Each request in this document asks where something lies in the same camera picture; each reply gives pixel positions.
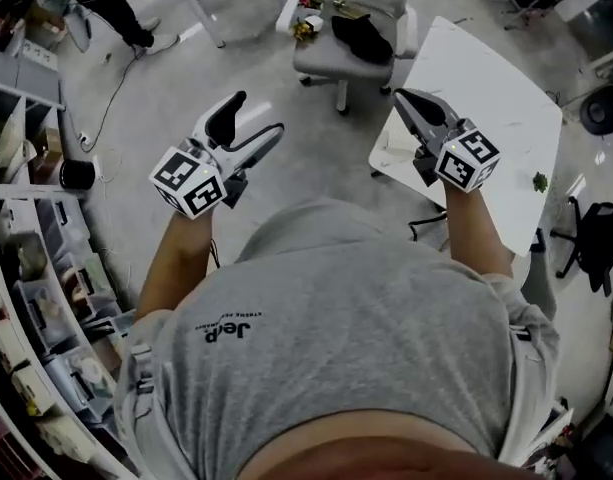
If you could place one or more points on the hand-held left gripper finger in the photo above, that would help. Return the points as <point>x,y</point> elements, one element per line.
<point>221,120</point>
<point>258,145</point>

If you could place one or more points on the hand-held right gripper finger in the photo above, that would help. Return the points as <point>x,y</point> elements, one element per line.
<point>421,128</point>
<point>431,108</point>

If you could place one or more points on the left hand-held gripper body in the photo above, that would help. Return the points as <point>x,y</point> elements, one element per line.
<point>186,183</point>

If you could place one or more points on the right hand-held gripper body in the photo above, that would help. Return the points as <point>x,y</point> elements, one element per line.
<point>466,160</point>

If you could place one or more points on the person's right forearm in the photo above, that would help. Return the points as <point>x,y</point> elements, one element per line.
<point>476,233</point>

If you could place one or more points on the person's left forearm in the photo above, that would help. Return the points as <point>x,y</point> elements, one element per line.
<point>178,263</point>

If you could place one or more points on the small green plant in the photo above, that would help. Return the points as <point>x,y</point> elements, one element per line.
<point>540,182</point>

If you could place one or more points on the white power strip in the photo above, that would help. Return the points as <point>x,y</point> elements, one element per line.
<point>86,141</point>
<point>98,166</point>

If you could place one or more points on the black cloth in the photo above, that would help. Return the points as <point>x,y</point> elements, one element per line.
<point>361,38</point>

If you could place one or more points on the grey office chair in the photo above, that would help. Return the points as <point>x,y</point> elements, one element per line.
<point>336,63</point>

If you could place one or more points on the black lamp with pleated shade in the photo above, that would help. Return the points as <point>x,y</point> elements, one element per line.
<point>77,174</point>

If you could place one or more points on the yellow flowers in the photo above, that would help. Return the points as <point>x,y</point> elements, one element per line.
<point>303,30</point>

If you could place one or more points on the white tray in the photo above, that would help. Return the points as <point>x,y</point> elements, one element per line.
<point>288,8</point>

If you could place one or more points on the black round speaker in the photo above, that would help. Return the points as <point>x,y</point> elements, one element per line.
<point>606,110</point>

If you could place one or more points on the red flowers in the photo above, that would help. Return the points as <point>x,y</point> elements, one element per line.
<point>311,0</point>

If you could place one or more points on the white shelf unit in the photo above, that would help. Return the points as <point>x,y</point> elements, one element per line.
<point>31,191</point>

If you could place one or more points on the row of clear storage boxes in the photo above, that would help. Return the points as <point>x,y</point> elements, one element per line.
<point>61,313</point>

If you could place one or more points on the person's grey t-shirt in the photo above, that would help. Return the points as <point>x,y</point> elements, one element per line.
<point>336,338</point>

